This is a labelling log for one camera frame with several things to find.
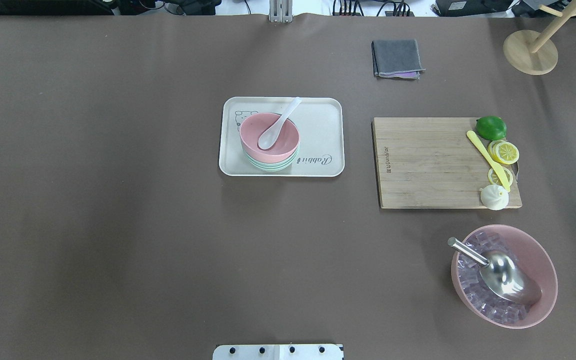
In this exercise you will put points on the metal ice scoop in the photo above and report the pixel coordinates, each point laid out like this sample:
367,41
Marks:
500,273

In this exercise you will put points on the white ceramic spoon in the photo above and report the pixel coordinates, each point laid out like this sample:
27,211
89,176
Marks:
268,138

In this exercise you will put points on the bamboo cutting board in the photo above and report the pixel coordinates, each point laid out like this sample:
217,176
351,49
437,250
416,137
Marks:
428,163

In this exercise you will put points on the large pink ice bowl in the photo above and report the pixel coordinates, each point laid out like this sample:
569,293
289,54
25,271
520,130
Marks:
531,258

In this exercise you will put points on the green toy lime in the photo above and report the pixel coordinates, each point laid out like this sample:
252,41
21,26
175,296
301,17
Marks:
491,128

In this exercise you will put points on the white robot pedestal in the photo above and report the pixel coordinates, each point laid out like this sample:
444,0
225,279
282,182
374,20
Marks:
290,351

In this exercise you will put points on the wooden mug tree stand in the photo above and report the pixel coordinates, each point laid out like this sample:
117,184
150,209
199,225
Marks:
533,52

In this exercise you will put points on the yellow plastic knife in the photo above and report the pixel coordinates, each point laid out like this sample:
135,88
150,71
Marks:
495,166

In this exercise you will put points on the cream rabbit tray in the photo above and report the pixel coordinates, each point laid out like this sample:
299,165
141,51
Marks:
319,121

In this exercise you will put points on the yellow lemon slice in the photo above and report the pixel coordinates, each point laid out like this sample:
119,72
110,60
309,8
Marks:
493,178
503,152

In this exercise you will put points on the yellow lemon slice lower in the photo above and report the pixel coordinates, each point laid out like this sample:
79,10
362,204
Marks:
493,178

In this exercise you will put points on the aluminium frame post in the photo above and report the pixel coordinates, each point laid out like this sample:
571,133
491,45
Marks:
280,11

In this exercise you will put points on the folded grey cloth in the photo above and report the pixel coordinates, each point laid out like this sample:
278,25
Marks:
396,58

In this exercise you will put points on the yellow lemon slice upper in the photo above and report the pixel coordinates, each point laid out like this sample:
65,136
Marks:
503,152

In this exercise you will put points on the green bowl stack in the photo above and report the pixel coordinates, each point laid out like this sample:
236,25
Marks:
272,167

